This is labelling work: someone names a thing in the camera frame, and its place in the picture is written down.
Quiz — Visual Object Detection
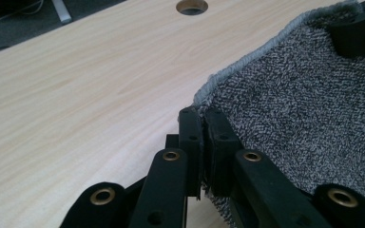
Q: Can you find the white cable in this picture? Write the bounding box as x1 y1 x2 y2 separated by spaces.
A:
0 0 46 32

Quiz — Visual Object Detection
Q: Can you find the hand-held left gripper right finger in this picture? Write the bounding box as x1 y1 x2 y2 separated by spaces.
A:
202 107 245 198

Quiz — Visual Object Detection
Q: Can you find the grey speckled towel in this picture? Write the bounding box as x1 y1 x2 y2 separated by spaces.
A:
192 0 365 228

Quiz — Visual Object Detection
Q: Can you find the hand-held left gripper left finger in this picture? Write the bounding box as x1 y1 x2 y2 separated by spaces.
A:
178 106 204 201

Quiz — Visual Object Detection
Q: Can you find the silver metal stand leg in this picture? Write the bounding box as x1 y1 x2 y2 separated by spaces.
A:
50 0 73 25

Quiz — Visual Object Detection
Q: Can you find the round cable hole grommet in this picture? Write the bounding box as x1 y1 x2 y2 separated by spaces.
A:
175 0 209 16

